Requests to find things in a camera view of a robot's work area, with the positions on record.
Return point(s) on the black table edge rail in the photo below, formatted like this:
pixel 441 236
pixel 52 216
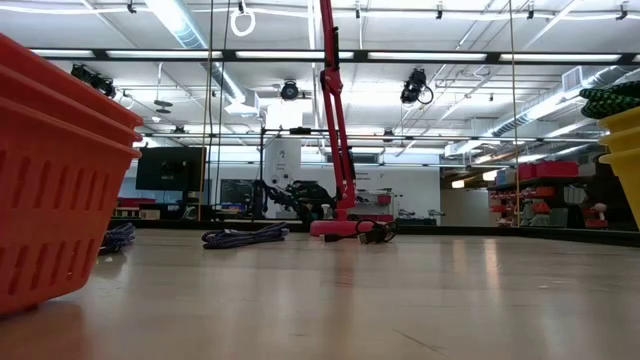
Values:
pixel 475 231

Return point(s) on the red camera stand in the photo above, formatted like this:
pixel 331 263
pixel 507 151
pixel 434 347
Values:
pixel 345 190

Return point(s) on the black overhead frame beam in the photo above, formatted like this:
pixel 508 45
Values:
pixel 450 56

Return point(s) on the large red storage bin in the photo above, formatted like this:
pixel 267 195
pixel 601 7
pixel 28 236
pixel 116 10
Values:
pixel 557 169

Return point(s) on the dark storage shelf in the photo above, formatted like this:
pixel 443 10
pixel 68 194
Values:
pixel 535 202

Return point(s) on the round black ceiling camera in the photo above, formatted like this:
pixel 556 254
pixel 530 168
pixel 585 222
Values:
pixel 289 91

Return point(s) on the small red storage bin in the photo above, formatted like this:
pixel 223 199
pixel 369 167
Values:
pixel 526 172

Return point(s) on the black wall monitor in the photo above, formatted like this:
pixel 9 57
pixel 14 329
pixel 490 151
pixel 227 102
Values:
pixel 170 170

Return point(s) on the black background robot arms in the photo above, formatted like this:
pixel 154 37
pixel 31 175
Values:
pixel 305 195

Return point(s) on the silver ceiling duct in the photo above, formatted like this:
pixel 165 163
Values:
pixel 185 30
pixel 550 100

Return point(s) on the small dark screen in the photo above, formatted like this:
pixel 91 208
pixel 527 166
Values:
pixel 240 192

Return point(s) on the yellow plastic basket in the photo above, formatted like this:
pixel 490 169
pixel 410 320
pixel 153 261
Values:
pixel 627 165

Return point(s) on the white pillar sign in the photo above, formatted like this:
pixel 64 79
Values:
pixel 282 165

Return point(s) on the black ceiling spotlight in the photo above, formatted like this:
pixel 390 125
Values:
pixel 95 80

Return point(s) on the orange slotted plastic basket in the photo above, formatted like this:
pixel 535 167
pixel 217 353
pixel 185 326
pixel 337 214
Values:
pixel 55 200

